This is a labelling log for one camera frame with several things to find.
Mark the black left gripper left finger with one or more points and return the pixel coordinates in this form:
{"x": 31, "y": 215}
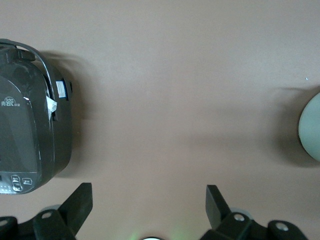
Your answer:
{"x": 75, "y": 207}

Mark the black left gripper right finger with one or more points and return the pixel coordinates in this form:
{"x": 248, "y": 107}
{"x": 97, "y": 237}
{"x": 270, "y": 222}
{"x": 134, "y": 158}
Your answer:
{"x": 217, "y": 210}

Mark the glass pot lid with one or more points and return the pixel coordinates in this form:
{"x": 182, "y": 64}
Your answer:
{"x": 311, "y": 130}

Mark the dark grey rice cooker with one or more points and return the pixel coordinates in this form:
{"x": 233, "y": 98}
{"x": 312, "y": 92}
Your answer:
{"x": 22, "y": 130}

